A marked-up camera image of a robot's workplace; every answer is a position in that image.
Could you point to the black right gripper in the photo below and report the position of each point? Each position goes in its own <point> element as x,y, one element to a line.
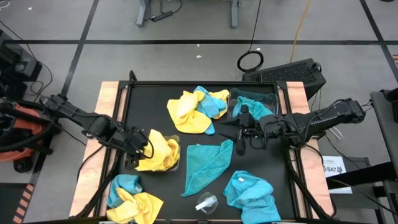
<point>256,127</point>

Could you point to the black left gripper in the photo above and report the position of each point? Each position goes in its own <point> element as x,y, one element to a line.
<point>133,141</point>

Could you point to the light blue microfiber towel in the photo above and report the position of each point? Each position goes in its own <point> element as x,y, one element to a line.
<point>252,196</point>
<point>124,183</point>
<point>235,107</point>
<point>208,104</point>

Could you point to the yellow microfiber towel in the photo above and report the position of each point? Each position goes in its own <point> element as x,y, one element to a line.
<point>155,146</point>
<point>221,95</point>
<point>136,208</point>
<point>186,118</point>
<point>174,152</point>

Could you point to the teal microfiber towel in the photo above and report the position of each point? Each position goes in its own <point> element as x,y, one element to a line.
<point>261,107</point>
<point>205,165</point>

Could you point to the clear plastic basket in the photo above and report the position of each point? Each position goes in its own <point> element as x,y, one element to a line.
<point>275,93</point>
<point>176,139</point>

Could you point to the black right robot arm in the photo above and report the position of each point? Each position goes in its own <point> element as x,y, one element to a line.
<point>326,116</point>

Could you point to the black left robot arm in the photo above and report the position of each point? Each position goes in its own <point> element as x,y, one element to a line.
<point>93,123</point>

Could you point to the black table mat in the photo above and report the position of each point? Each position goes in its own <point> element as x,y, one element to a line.
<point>168,186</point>

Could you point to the black perforated computer case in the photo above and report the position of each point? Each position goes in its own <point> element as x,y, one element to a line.
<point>286,73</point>

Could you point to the white paper sign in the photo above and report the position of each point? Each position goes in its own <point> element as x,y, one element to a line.
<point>334,163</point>

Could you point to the orange shop vacuum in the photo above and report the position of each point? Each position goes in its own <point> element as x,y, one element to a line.
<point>25,127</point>

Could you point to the grey desk leg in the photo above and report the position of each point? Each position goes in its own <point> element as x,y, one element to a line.
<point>234,15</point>
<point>143,12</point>

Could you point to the black power strip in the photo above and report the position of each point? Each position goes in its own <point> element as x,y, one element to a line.
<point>161,16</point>

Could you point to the black equipment stack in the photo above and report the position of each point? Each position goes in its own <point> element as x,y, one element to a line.
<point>15,62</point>

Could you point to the dark grey cart top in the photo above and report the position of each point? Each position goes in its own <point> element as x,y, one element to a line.
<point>385,124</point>

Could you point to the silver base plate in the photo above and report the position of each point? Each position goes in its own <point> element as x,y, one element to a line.
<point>89,134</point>

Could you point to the black aluminium table frame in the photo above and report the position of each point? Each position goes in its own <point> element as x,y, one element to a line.
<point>174,82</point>

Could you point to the black camera post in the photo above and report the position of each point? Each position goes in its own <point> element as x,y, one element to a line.
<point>132,77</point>

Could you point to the black metal cart frame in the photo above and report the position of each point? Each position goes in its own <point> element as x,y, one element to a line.
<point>360,177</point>

